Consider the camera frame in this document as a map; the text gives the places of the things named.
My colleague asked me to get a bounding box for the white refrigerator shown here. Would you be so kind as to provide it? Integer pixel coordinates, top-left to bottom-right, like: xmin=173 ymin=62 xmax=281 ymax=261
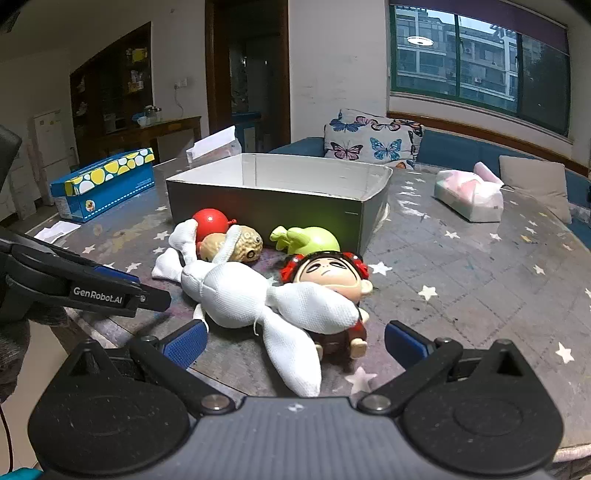
xmin=30 ymin=109 xmax=75 ymax=169

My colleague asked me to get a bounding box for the red dress doll figurine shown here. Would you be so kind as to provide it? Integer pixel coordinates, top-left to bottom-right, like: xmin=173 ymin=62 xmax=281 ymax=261
xmin=280 ymin=251 xmax=375 ymax=361

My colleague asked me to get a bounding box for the beige cushion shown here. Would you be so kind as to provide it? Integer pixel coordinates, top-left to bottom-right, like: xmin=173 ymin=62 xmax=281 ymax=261
xmin=499 ymin=155 xmax=574 ymax=225

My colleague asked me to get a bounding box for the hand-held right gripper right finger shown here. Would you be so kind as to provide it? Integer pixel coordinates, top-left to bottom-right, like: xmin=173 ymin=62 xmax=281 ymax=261
xmin=357 ymin=320 xmax=550 ymax=417

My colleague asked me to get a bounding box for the blue sofa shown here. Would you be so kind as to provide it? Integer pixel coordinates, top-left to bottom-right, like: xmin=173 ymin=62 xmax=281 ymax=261
xmin=268 ymin=129 xmax=591 ymax=239

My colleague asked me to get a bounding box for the white tissue box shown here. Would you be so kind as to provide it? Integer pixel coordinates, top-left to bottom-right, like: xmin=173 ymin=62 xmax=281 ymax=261
xmin=186 ymin=126 xmax=242 ymax=164

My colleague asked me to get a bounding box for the butterfly print pillow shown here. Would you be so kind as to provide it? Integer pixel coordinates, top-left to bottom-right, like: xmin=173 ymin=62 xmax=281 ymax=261
xmin=323 ymin=109 xmax=424 ymax=171

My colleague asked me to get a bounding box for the grey cardboard box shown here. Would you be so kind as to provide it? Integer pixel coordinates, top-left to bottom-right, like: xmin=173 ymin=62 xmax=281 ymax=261
xmin=165 ymin=153 xmax=394 ymax=257

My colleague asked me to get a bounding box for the pink and white plastic bag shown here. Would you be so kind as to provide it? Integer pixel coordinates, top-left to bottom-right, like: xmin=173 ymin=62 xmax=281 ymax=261
xmin=434 ymin=161 xmax=505 ymax=223

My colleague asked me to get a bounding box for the star printed tablecloth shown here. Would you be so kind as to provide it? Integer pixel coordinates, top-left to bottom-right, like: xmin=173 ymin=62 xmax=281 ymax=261
xmin=23 ymin=156 xmax=591 ymax=463

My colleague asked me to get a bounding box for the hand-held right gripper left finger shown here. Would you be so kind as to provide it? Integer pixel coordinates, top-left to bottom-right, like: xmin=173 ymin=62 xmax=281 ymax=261
xmin=46 ymin=320 xmax=237 ymax=418

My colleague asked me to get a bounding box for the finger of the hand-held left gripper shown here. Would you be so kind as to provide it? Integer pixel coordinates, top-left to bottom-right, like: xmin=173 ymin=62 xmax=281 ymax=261
xmin=136 ymin=285 xmax=173 ymax=313
xmin=0 ymin=226 xmax=142 ymax=288

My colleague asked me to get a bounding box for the dark wooden display cabinet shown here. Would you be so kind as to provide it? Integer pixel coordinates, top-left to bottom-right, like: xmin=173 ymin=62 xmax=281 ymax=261
xmin=69 ymin=21 xmax=153 ymax=136

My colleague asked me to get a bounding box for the dark wooden door frame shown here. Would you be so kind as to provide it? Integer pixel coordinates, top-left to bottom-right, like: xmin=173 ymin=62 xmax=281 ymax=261
xmin=204 ymin=0 xmax=292 ymax=156

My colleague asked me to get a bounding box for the dark wooden sideboard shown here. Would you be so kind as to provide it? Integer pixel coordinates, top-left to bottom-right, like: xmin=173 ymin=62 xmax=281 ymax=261
xmin=90 ymin=115 xmax=203 ymax=165

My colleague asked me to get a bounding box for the white plush doll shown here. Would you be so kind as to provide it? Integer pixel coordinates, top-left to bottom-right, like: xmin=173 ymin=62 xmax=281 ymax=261
xmin=151 ymin=219 xmax=362 ymax=398

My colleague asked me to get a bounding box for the tan peanut toy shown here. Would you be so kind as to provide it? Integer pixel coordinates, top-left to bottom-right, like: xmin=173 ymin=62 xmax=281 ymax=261
xmin=198 ymin=224 xmax=264 ymax=265

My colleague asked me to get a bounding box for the red round toy figure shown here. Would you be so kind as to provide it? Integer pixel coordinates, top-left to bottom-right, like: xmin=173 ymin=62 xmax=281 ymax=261
xmin=191 ymin=209 xmax=239 ymax=243

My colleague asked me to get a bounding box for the green round toy figure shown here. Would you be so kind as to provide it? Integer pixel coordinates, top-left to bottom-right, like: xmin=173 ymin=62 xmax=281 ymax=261
xmin=270 ymin=226 xmax=343 ymax=257

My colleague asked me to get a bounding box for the green framed window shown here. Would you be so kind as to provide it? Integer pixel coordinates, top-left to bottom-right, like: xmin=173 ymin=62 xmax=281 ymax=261
xmin=389 ymin=3 xmax=574 ymax=137

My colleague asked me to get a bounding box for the blue box with dotted lid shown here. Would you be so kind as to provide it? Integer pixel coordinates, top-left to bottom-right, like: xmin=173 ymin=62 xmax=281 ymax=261
xmin=50 ymin=148 xmax=156 ymax=224

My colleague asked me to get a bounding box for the white paper sheet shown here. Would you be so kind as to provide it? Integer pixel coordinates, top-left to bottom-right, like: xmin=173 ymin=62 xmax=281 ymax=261
xmin=34 ymin=221 xmax=82 ymax=244

